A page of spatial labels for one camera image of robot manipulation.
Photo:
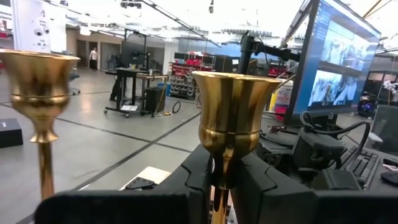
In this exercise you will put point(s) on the short brass candlestick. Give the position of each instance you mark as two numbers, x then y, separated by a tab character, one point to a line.
236	109

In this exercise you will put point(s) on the red parts bin rack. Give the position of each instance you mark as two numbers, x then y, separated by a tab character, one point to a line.
186	81

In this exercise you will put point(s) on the large computer monitor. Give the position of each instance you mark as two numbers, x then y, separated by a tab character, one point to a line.
335	62

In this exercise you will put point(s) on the white bucket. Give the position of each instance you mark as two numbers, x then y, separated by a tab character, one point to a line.
284	95

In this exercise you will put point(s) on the blue bin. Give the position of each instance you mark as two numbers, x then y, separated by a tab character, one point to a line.
163	89

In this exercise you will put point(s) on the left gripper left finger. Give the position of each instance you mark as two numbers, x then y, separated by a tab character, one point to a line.
124	205

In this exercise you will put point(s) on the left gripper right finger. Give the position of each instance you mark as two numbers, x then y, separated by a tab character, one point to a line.
295	207

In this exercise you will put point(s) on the white flowers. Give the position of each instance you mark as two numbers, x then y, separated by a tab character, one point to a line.
390	85

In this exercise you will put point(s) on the person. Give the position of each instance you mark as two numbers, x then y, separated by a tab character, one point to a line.
93	57

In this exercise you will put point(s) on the black computer mouse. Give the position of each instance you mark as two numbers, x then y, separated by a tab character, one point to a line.
390	177

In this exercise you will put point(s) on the black standing desk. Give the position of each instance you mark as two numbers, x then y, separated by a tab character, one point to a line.
124	73

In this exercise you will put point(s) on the black desk monitor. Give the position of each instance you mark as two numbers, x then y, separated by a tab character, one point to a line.
132	54

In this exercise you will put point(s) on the grey laptop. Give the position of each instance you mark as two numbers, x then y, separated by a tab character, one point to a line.
385	130

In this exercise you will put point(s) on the office chair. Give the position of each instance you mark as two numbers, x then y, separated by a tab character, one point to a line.
74	77

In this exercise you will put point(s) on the black keyboard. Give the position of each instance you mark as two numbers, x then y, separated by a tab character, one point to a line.
360	165

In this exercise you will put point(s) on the black box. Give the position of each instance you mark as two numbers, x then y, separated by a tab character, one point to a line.
11	133

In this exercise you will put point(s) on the tall brass candlestick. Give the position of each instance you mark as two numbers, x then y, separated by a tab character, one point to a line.
37	87

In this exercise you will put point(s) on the white pillar with dome cameras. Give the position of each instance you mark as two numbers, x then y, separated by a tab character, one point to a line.
31	18

